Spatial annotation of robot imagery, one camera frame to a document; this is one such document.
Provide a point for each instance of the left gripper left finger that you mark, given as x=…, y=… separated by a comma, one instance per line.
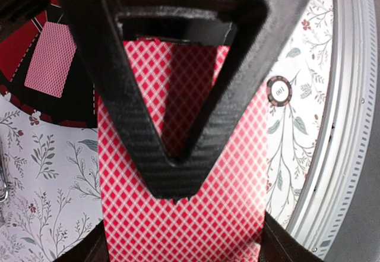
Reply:
x=92, y=248

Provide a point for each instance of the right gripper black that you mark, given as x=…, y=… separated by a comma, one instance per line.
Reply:
x=97, y=21

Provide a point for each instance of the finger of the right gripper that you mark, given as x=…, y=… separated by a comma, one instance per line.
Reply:
x=246, y=66
x=113, y=77

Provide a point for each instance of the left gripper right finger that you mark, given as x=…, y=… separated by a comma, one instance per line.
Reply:
x=277, y=245

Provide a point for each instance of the red backed card deck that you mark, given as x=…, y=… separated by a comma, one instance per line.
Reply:
x=183, y=209

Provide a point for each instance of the dealt red backed card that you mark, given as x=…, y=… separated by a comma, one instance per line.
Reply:
x=51, y=60

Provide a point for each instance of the black brown chip stack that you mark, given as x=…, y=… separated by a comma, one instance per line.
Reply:
x=279, y=91

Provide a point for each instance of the round red black poker mat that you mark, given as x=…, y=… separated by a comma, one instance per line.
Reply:
x=22, y=22

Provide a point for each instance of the floral table cloth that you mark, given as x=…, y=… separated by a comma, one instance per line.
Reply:
x=53, y=171

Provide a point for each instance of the aluminium poker case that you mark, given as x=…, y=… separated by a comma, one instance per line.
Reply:
x=4, y=185

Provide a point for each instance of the front aluminium rail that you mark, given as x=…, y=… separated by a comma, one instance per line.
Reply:
x=347, y=123

